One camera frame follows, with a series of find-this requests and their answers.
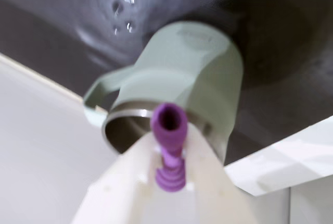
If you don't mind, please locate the black table mat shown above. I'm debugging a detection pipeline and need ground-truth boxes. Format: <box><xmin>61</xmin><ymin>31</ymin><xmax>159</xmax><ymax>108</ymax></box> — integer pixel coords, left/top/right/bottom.
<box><xmin>0</xmin><ymin>0</ymin><xmax>333</xmax><ymax>168</ymax></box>

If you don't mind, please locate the pale green steel-rimmed mug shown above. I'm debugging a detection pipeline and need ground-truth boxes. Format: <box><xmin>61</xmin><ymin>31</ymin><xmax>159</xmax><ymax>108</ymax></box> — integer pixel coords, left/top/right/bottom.
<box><xmin>82</xmin><ymin>20</ymin><xmax>245</xmax><ymax>167</ymax></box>

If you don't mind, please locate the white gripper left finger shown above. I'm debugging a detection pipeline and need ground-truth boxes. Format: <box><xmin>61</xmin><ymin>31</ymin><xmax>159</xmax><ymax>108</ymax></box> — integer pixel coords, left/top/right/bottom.
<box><xmin>69</xmin><ymin>131</ymin><xmax>164</xmax><ymax>224</ymax></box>

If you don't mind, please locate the purple pen grip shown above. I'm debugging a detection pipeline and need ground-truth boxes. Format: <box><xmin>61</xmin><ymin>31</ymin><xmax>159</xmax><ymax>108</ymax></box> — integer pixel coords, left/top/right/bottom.
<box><xmin>149</xmin><ymin>102</ymin><xmax>188</xmax><ymax>193</ymax></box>

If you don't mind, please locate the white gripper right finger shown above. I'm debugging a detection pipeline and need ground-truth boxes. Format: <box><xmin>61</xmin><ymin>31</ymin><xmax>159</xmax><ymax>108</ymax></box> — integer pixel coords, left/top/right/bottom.
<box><xmin>181</xmin><ymin>123</ymin><xmax>261</xmax><ymax>224</ymax></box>

